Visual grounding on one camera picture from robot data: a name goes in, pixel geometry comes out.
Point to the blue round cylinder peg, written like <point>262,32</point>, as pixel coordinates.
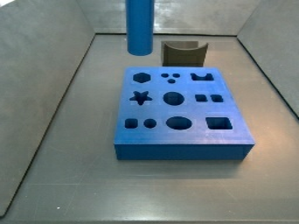
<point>139,26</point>

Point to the dark grey curved block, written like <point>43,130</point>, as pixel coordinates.
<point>183,53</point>

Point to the blue shape sorter block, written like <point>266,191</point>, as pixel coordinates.
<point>178,114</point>

